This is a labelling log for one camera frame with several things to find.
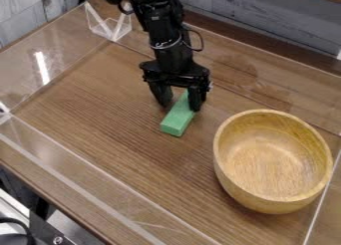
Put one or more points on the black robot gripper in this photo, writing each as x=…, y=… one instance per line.
x=180, y=72

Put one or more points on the green rectangular block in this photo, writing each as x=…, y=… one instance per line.
x=178, y=117

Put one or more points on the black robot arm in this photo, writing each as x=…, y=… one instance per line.
x=160, y=17

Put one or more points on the brown wooden bowl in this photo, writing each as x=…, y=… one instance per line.
x=271, y=161

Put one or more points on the clear acrylic corner bracket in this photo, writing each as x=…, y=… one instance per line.
x=109, y=28

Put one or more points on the clear acrylic tray wall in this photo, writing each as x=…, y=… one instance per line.
x=89, y=160

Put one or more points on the black metal table bracket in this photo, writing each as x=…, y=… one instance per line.
x=45, y=234

